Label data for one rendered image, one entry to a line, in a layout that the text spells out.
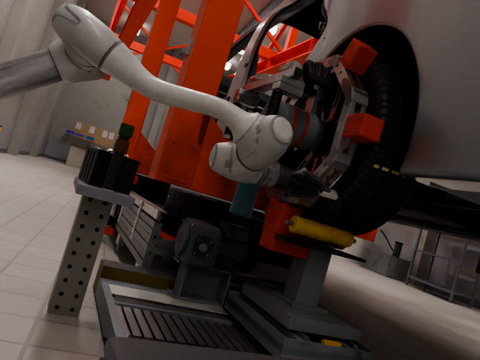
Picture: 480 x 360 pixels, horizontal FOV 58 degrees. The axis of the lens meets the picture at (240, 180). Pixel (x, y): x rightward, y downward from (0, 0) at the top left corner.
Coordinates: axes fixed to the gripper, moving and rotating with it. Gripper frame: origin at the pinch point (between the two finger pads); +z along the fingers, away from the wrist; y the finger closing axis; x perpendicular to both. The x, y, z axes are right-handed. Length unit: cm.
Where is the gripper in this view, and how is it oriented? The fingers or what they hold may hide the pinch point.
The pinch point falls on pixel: (327, 193)
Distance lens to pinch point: 142.1
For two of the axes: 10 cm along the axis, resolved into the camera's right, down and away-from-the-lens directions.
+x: -0.7, -7.2, 6.9
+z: 8.8, 2.8, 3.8
